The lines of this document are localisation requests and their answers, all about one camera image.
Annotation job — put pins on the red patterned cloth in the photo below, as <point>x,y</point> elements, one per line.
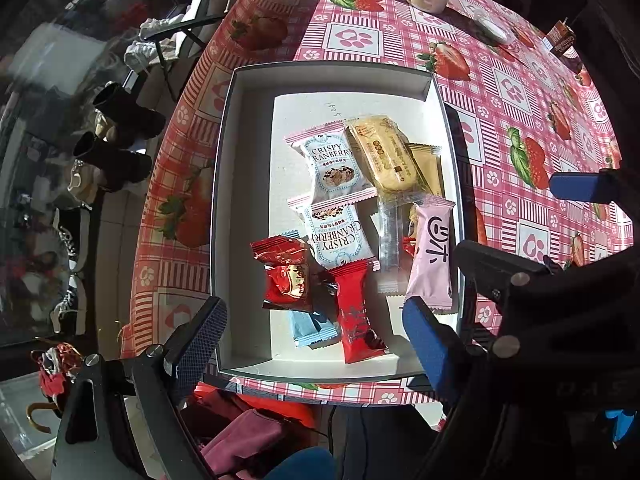
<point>55,377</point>

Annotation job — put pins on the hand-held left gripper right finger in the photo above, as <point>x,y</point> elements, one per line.
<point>430,345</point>

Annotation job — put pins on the long red snack bar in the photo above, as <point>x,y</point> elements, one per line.
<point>357,320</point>

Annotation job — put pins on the clear snack packet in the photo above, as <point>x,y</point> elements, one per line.
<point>390,240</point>

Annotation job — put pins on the strawberry print checked tablecloth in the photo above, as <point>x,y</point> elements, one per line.
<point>500,90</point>

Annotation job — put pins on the yellow cake packet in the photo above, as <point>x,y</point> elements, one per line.
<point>387,155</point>

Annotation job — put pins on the pink bag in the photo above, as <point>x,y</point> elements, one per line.
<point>245,440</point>

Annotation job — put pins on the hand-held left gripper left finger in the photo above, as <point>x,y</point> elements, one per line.
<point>197,340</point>

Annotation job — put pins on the clear plastic lid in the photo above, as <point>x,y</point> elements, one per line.
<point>492,27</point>

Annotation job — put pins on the light blue snack packet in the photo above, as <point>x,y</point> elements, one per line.
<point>310,330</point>

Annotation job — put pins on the red bag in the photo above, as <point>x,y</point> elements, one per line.
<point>280,407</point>

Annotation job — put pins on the white blue cookie packet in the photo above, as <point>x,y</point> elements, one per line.
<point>332,165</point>
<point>340,235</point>

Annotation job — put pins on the black boot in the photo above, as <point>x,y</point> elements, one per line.
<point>130,115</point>
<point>115,162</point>

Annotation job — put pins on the white cardboard box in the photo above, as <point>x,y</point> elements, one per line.
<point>250,160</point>

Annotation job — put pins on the gold snack packet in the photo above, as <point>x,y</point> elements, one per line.
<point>427,170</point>

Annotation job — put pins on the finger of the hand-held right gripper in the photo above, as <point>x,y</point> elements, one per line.
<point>505,270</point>
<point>577,186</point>

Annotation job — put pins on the wide red snack packet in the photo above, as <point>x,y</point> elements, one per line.
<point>410,247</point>

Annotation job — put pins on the pink snack packet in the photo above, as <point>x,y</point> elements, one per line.
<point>432,260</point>

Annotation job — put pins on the brown drink carton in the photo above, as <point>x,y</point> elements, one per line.
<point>560,37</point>

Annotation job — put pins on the person's right hand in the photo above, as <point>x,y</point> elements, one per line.
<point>620,422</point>

